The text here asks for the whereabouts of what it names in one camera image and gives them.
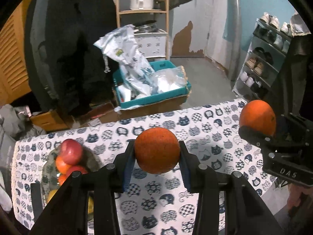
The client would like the metal shoe rack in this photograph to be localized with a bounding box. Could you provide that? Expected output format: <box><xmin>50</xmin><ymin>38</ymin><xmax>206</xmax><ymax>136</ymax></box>
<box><xmin>232</xmin><ymin>12</ymin><xmax>292</xmax><ymax>101</ymax></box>

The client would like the yellow-green pear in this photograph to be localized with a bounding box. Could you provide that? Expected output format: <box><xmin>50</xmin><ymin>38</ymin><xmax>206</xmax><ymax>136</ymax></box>
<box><xmin>87</xmin><ymin>196</ymin><xmax>94</xmax><ymax>215</ymax></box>

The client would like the metal round pan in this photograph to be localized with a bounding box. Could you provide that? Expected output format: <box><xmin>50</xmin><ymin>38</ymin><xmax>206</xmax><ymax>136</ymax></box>
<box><xmin>134</xmin><ymin>20</ymin><xmax>157</xmax><ymax>33</ymax></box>

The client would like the red apple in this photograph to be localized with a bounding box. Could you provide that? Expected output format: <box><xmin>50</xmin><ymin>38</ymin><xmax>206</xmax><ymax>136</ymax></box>
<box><xmin>66</xmin><ymin>165</ymin><xmax>88</xmax><ymax>177</ymax></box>
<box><xmin>60</xmin><ymin>139</ymin><xmax>83</xmax><ymax>165</ymax></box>

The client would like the white door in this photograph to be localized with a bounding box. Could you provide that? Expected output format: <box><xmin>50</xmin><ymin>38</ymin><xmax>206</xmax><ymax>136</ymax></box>
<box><xmin>205</xmin><ymin>0</ymin><xmax>232</xmax><ymax>69</ymax></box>

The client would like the grey clothes pile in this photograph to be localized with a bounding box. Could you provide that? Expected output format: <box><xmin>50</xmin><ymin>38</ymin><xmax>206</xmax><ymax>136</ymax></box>
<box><xmin>1</xmin><ymin>104</ymin><xmax>46</xmax><ymax>213</ymax></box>

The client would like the green glass bowl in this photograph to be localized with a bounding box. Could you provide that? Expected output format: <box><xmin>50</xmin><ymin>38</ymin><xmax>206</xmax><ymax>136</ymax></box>
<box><xmin>40</xmin><ymin>144</ymin><xmax>103</xmax><ymax>222</ymax></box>

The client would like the grey vertical pipe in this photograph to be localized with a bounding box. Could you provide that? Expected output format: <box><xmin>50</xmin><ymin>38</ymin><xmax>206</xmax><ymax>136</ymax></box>
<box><xmin>228</xmin><ymin>0</ymin><xmax>241</xmax><ymax>82</ymax></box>

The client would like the cat pattern tablecloth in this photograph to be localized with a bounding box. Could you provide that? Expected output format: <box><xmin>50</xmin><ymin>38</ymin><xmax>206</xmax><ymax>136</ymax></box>
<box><xmin>12</xmin><ymin>99</ymin><xmax>275</xmax><ymax>234</ymax></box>

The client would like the person right hand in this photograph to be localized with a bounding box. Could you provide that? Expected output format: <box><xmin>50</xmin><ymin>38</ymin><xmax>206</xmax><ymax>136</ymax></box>
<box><xmin>286</xmin><ymin>183</ymin><xmax>312</xmax><ymax>217</ymax></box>

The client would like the small orange tangerine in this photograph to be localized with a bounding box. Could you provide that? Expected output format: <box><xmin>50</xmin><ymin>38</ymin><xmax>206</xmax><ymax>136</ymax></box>
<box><xmin>55</xmin><ymin>155</ymin><xmax>71</xmax><ymax>174</ymax></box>

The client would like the wooden louvered wardrobe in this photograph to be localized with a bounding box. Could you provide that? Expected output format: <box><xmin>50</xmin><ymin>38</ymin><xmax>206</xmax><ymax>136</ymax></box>
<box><xmin>0</xmin><ymin>0</ymin><xmax>47</xmax><ymax>106</ymax></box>

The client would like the wooden shelf rack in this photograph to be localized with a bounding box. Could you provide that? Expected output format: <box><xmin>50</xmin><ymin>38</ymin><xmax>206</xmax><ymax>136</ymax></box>
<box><xmin>115</xmin><ymin>0</ymin><xmax>170</xmax><ymax>59</ymax></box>

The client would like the yellow-red mango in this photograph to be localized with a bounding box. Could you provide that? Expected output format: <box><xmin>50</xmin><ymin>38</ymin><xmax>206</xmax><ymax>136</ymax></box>
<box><xmin>47</xmin><ymin>189</ymin><xmax>58</xmax><ymax>203</ymax></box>

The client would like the white patterned drawer box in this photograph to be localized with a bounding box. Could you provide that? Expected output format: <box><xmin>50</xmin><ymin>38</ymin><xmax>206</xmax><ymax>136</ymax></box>
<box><xmin>134</xmin><ymin>29</ymin><xmax>168</xmax><ymax>58</ymax></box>

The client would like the cardboard box under crate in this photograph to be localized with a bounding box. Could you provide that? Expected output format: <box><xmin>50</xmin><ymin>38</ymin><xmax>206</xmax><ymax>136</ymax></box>
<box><xmin>116</xmin><ymin>95</ymin><xmax>188</xmax><ymax>120</ymax></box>

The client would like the large orange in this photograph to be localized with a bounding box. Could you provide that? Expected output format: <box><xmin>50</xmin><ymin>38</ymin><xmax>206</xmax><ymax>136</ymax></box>
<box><xmin>134</xmin><ymin>127</ymin><xmax>180</xmax><ymax>174</ymax></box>

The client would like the black hanging coat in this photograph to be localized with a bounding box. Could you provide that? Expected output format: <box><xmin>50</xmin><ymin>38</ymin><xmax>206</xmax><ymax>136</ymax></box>
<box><xmin>24</xmin><ymin>0</ymin><xmax>118</xmax><ymax>118</ymax></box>

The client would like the teal plastic crate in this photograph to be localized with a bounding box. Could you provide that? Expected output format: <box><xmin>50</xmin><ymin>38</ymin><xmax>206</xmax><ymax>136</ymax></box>
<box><xmin>113</xmin><ymin>60</ymin><xmax>191</xmax><ymax>110</ymax></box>

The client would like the orange fruit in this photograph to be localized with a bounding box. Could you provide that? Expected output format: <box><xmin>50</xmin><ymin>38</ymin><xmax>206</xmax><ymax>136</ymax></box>
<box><xmin>239</xmin><ymin>100</ymin><xmax>276</xmax><ymax>136</ymax></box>

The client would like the white cooking pot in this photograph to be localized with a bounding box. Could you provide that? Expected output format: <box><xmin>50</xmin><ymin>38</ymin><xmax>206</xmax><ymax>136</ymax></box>
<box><xmin>130</xmin><ymin>0</ymin><xmax>156</xmax><ymax>10</ymax></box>

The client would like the small cardboard box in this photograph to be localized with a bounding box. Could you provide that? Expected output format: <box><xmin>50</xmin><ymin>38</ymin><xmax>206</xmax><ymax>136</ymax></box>
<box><xmin>70</xmin><ymin>102</ymin><xmax>119</xmax><ymax>129</ymax></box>

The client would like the clear plastic bag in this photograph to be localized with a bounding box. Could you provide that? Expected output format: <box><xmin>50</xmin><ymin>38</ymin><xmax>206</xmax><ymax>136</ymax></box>
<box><xmin>152</xmin><ymin>66</ymin><xmax>188</xmax><ymax>94</ymax></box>

